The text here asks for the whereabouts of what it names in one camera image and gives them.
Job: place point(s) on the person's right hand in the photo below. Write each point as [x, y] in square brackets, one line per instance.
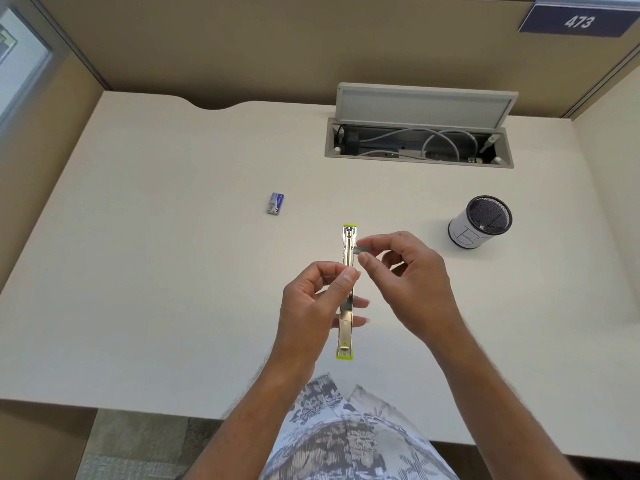
[420, 289]

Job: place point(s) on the person's left hand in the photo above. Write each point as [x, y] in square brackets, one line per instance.
[305, 324]

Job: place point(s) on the silver staples strip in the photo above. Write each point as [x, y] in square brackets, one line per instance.
[361, 250]

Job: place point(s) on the green and silver stapler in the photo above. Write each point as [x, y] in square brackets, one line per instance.
[348, 239]

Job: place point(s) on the blue staples box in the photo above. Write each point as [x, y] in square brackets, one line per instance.
[275, 203]

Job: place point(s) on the person's left forearm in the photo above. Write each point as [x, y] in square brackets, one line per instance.
[250, 424]

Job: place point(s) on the person's right forearm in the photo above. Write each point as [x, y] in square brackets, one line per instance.
[500, 409]

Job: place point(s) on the white black mesh pen holder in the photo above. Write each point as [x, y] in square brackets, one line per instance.
[465, 234]

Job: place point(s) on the grey white patterned shirt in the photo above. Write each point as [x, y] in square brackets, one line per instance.
[350, 439]

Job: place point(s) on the black power adapter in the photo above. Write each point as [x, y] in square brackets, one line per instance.
[352, 142]

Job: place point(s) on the cream cubicle partition panel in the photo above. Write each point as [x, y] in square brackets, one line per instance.
[615, 184]

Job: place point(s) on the beige partition with glass window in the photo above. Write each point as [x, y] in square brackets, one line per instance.
[45, 159]

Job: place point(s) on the dark blue number sign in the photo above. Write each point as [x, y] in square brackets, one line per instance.
[575, 20]

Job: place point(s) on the beige partition with metal rail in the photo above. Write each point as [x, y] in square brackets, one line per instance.
[200, 44]

